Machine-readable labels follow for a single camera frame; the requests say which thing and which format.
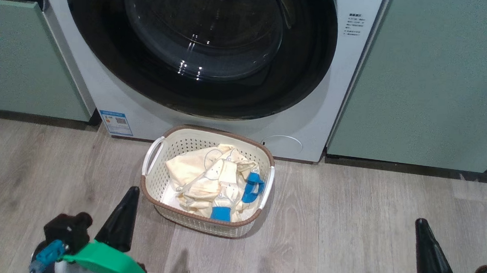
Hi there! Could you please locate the cream perforated basket brown rim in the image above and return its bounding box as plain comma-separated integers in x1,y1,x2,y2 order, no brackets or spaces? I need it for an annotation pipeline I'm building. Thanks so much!
137,121,279,241

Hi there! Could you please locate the round black glass washer door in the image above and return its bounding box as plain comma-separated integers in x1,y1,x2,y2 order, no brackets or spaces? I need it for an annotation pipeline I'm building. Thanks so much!
55,0,340,127

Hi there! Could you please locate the blue cable connector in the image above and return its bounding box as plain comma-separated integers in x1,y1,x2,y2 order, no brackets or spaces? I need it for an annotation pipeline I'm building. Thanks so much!
28,237,68,273

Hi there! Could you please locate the blue energy label sticker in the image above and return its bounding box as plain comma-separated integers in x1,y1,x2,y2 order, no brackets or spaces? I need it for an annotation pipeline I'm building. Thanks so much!
97,109,136,137

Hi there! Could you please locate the large green cabinet panel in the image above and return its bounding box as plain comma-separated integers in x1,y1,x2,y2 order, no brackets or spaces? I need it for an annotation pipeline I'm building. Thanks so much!
326,0,487,173

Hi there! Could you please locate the green cabinet door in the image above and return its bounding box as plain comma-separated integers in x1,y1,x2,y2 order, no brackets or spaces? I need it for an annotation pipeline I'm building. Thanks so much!
0,0,100,123

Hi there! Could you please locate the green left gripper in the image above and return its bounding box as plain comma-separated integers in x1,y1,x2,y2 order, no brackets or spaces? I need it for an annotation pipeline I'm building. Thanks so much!
61,182,154,273

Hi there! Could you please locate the cream and blue garment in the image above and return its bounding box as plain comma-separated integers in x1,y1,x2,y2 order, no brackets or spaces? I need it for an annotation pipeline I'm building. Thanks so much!
161,139,269,224

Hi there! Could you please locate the round drain filter cover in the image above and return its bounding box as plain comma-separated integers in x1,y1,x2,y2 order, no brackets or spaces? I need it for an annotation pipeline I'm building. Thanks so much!
260,133,305,159

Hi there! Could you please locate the dark cabinet plinth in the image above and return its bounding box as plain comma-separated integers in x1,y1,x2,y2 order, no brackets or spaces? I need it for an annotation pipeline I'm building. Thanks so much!
0,106,102,132
324,154,487,185

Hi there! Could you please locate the white front-load washing machine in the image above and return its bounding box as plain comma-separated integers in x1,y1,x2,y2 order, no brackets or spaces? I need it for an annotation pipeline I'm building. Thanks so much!
22,0,387,167

